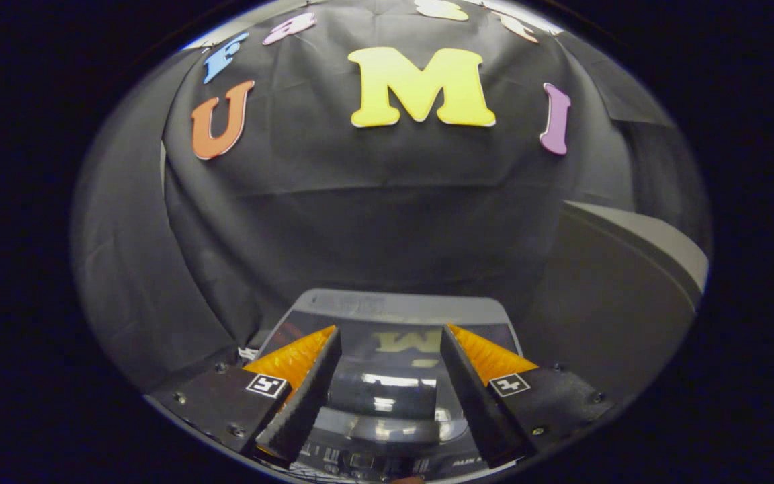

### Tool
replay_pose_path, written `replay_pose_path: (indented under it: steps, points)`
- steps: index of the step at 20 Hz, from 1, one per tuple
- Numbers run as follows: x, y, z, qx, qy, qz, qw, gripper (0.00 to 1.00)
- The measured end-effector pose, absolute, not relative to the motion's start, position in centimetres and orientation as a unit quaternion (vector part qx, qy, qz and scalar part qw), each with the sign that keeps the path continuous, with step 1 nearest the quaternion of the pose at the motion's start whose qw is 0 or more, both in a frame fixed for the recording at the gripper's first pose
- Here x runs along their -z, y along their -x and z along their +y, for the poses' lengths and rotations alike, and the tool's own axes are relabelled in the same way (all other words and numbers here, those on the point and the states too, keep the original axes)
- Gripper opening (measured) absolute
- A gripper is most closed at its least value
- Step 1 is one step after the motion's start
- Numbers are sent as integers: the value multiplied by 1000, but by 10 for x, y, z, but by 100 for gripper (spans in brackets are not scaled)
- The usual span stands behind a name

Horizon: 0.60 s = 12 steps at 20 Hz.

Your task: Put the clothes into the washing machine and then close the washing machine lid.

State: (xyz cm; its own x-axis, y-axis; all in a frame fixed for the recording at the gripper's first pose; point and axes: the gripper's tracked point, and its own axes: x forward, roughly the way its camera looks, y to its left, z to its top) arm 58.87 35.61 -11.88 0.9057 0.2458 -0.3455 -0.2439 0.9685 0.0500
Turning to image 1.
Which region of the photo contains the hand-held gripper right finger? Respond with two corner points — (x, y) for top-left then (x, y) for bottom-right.
(439, 323), (613, 469)

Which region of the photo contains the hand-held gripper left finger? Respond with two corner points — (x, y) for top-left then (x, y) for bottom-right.
(150, 325), (343, 468)

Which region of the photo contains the dark grey washing machine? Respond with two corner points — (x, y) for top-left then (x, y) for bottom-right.
(239, 288), (535, 482)

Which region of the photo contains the dark washing machine lid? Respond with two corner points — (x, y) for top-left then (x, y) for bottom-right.
(257, 306), (522, 448)

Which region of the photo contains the black backdrop cloth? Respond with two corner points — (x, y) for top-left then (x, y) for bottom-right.
(70, 0), (710, 397)

